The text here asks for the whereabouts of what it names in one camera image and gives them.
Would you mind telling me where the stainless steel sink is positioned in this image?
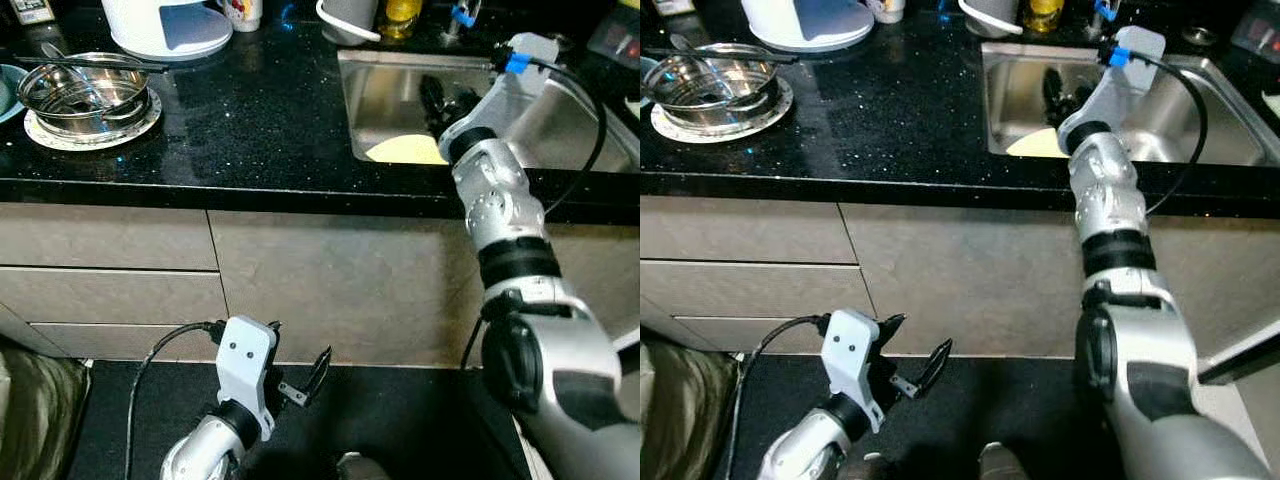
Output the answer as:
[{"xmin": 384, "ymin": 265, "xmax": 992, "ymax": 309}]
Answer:
[
  {"xmin": 980, "ymin": 42, "xmax": 1280, "ymax": 167},
  {"xmin": 337, "ymin": 50, "xmax": 641, "ymax": 173}
]

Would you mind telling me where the pale yellow plate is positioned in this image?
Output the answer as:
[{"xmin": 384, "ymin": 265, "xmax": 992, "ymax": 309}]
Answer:
[
  {"xmin": 364, "ymin": 133, "xmax": 451, "ymax": 166},
  {"xmin": 1004, "ymin": 127, "xmax": 1071, "ymax": 159}
]

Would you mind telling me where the black floor mat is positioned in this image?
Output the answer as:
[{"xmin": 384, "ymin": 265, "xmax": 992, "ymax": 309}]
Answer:
[
  {"xmin": 712, "ymin": 355, "xmax": 1096, "ymax": 480},
  {"xmin": 68, "ymin": 358, "xmax": 531, "ymax": 480}
]

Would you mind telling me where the grey cabinet door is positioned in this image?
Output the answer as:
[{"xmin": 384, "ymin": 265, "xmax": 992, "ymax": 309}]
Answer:
[
  {"xmin": 840, "ymin": 203, "xmax": 1091, "ymax": 359},
  {"xmin": 545, "ymin": 222, "xmax": 641, "ymax": 346},
  {"xmin": 1150, "ymin": 215, "xmax": 1280, "ymax": 361},
  {"xmin": 208, "ymin": 210, "xmax": 491, "ymax": 368}
]

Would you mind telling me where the yellow bottle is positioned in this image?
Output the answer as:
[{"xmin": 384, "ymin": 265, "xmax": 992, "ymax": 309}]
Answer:
[{"xmin": 380, "ymin": 0, "xmax": 423, "ymax": 41}]

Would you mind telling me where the grey electric kettle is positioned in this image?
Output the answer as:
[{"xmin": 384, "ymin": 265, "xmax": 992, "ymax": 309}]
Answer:
[
  {"xmin": 962, "ymin": 0, "xmax": 1023, "ymax": 33},
  {"xmin": 322, "ymin": 0, "xmax": 381, "ymax": 41}
]

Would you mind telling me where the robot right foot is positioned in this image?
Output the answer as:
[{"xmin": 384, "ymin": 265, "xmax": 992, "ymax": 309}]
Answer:
[
  {"xmin": 335, "ymin": 452, "xmax": 393, "ymax": 480},
  {"xmin": 977, "ymin": 442, "xmax": 1033, "ymax": 480}
]

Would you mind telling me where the grey deep drawer front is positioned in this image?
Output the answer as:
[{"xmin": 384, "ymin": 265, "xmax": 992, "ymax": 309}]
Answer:
[
  {"xmin": 640, "ymin": 260, "xmax": 874, "ymax": 321},
  {"xmin": 0, "ymin": 266, "xmax": 230, "ymax": 326}
]

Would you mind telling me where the dark red appliance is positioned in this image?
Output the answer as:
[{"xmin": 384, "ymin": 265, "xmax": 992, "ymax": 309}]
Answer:
[
  {"xmin": 588, "ymin": 8, "xmax": 641, "ymax": 69},
  {"xmin": 1232, "ymin": 0, "xmax": 1280, "ymax": 63}
]

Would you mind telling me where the grey shallow drawer front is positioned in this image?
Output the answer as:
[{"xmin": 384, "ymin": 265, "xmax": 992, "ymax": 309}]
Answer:
[
  {"xmin": 640, "ymin": 197, "xmax": 858, "ymax": 265},
  {"xmin": 0, "ymin": 203, "xmax": 219, "ymax": 271}
]

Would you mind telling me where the olive green bag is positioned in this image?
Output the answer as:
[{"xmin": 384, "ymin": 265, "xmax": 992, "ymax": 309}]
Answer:
[
  {"xmin": 640, "ymin": 335, "xmax": 738, "ymax": 480},
  {"xmin": 0, "ymin": 338, "xmax": 93, "ymax": 480}
]

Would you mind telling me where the perforated steel pot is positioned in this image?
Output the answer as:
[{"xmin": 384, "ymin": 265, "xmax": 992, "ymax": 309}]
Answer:
[
  {"xmin": 645, "ymin": 42, "xmax": 783, "ymax": 129},
  {"xmin": 17, "ymin": 52, "xmax": 151, "ymax": 136}
]

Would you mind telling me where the steel spoon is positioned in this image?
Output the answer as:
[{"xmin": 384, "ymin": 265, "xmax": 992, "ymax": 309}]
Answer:
[
  {"xmin": 38, "ymin": 42, "xmax": 111, "ymax": 106},
  {"xmin": 667, "ymin": 33, "xmax": 738, "ymax": 101}
]

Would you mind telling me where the round white plate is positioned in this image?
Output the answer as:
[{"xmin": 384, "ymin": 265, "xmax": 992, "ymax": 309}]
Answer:
[
  {"xmin": 24, "ymin": 88, "xmax": 163, "ymax": 153},
  {"xmin": 650, "ymin": 78, "xmax": 795, "ymax": 145}
]

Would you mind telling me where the teal bowl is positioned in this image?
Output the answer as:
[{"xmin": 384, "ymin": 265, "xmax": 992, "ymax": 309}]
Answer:
[{"xmin": 0, "ymin": 64, "xmax": 28, "ymax": 126}]

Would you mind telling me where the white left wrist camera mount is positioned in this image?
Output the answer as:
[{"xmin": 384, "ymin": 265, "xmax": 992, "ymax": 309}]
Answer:
[
  {"xmin": 822, "ymin": 308, "xmax": 882, "ymax": 434},
  {"xmin": 215, "ymin": 315, "xmax": 279, "ymax": 441}
]

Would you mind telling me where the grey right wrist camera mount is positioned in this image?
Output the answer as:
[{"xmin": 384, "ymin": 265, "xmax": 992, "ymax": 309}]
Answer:
[
  {"xmin": 1058, "ymin": 25, "xmax": 1167, "ymax": 141},
  {"xmin": 440, "ymin": 33, "xmax": 561, "ymax": 149}
]

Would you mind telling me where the white kettle cord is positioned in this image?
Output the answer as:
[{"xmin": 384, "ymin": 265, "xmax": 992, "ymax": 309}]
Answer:
[
  {"xmin": 316, "ymin": 0, "xmax": 384, "ymax": 45},
  {"xmin": 957, "ymin": 0, "xmax": 1026, "ymax": 38}
]

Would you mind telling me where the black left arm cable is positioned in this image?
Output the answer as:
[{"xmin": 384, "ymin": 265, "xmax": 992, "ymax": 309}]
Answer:
[
  {"xmin": 722, "ymin": 316, "xmax": 833, "ymax": 480},
  {"xmin": 124, "ymin": 320, "xmax": 227, "ymax": 480}
]

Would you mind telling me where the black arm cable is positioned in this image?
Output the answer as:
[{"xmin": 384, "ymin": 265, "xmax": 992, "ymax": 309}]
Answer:
[
  {"xmin": 722, "ymin": 316, "xmax": 833, "ymax": 480},
  {"xmin": 1098, "ymin": 45, "xmax": 1209, "ymax": 216},
  {"xmin": 124, "ymin": 320, "xmax": 227, "ymax": 480},
  {"xmin": 492, "ymin": 52, "xmax": 609, "ymax": 213}
]

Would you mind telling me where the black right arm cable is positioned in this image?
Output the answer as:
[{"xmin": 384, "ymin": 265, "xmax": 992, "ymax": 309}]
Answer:
[
  {"xmin": 1098, "ymin": 45, "xmax": 1209, "ymax": 216},
  {"xmin": 492, "ymin": 52, "xmax": 609, "ymax": 213}
]

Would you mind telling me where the long black utensil handle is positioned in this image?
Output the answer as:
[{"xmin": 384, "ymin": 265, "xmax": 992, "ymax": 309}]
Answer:
[
  {"xmin": 14, "ymin": 55, "xmax": 172, "ymax": 74},
  {"xmin": 640, "ymin": 45, "xmax": 802, "ymax": 65}
]

